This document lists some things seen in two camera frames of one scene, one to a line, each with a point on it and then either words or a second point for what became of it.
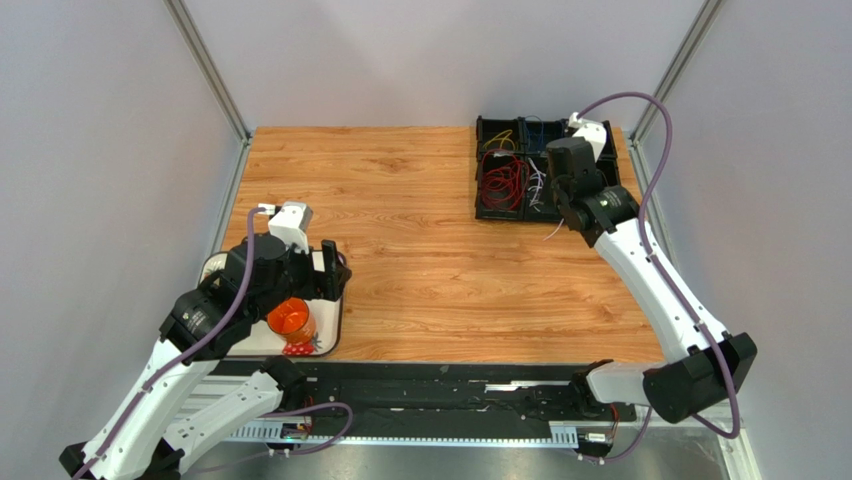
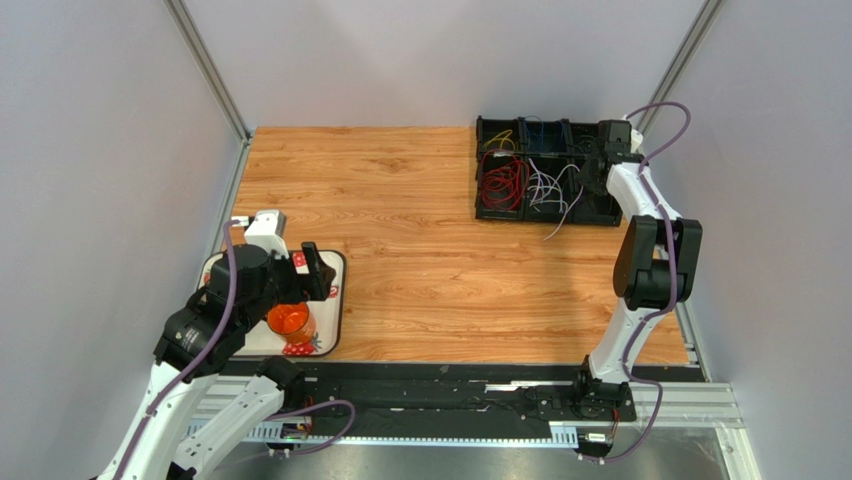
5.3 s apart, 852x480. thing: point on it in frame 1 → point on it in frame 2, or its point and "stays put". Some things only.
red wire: (503, 179) stays put
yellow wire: (503, 136) stays put
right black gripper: (566, 184) → (592, 172)
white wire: (535, 191) stays put
